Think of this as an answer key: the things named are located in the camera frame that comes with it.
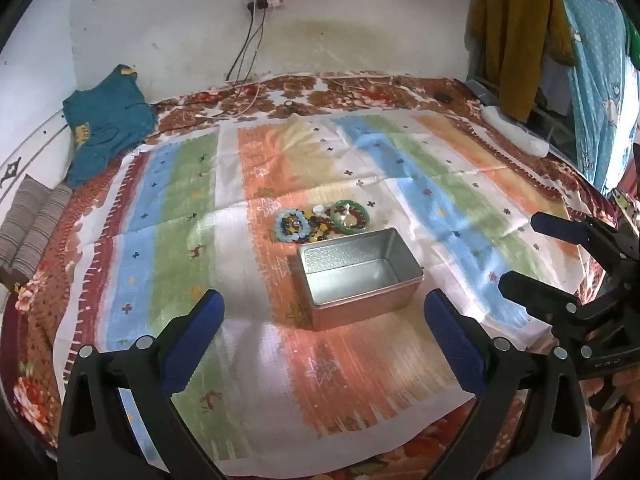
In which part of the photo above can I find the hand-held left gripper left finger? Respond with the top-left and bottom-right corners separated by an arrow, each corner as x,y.
57,288 -> 226,480

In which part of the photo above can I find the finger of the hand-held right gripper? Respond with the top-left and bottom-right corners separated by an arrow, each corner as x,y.
498,270 -> 601,333
530,211 -> 626,266

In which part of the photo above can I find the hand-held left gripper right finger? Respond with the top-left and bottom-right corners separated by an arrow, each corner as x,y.
423,288 -> 593,480

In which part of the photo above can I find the silver metal tin box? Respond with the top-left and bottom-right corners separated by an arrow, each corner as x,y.
297,227 -> 425,332

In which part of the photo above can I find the light blue bead bracelet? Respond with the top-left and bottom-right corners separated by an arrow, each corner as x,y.
273,208 -> 313,244

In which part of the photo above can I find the green jade bangle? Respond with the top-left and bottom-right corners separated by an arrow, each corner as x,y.
328,200 -> 371,234

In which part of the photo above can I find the brown and yellow bead bracelet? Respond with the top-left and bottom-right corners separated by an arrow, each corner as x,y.
300,212 -> 336,244

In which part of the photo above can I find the blue dotted hanging cloth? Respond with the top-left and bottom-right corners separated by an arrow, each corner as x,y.
545,0 -> 640,196

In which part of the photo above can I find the colourful striped woven cloth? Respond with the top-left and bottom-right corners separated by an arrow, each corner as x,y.
52,107 -> 608,466

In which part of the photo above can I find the green cloth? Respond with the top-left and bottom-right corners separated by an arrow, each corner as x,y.
622,10 -> 640,68

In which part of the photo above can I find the mustard yellow hanging garment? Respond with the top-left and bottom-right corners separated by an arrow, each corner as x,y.
467,0 -> 576,123

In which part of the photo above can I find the grey striped cushion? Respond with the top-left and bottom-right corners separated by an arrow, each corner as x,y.
0,174 -> 75,291

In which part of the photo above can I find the teal shirt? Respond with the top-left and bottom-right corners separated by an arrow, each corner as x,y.
62,64 -> 158,190

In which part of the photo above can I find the white bed headboard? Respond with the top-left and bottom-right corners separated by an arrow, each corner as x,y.
0,110 -> 76,206

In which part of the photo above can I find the grey metal frame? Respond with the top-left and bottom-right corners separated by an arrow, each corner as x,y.
465,77 -> 501,107

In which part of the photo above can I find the white cable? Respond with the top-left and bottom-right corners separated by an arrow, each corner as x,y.
197,82 -> 263,121

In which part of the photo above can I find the black cable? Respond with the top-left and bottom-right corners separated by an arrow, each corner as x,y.
227,7 -> 257,83
237,9 -> 268,85

